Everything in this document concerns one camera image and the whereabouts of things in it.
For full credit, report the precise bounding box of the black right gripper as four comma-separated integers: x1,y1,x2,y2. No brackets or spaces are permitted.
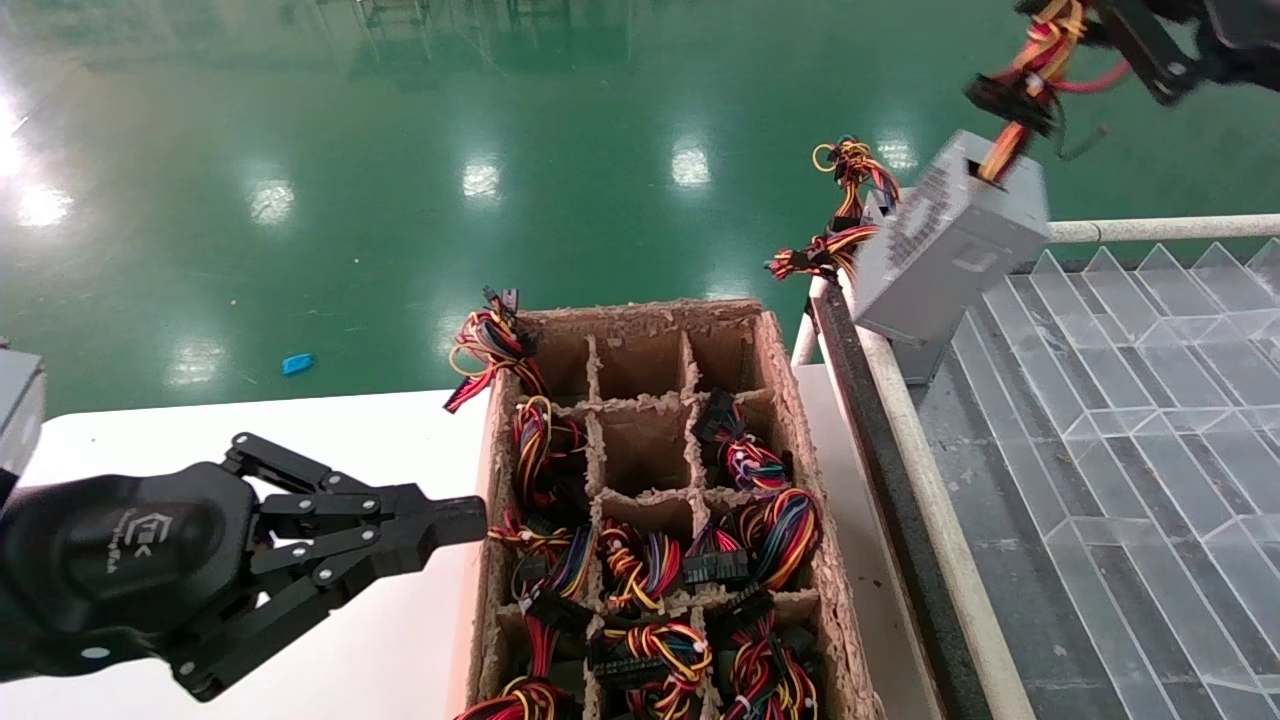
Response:
1015,0,1280,106

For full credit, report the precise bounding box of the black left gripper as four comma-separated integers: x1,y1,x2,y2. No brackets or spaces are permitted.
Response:
0,433,488,701

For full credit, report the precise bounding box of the silver power supply with cables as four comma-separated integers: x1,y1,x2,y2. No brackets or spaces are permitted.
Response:
812,135,901,226
850,0,1136,346
765,222,881,283

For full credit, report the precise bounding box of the brown cardboard divider box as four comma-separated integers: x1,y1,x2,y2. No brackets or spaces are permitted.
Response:
445,298,886,720

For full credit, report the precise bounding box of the clear acrylic divider tray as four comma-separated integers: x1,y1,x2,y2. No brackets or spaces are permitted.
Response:
895,240,1280,720

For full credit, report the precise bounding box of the colourful power supply cable bundle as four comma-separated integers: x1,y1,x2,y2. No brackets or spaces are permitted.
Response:
683,487,823,593
598,520,686,611
455,630,581,720
487,510,601,631
443,287,546,414
692,388,791,491
588,618,713,720
510,395,589,511
715,590,823,720

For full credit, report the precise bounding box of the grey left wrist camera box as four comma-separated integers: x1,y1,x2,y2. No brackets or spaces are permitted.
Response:
0,348,47,481

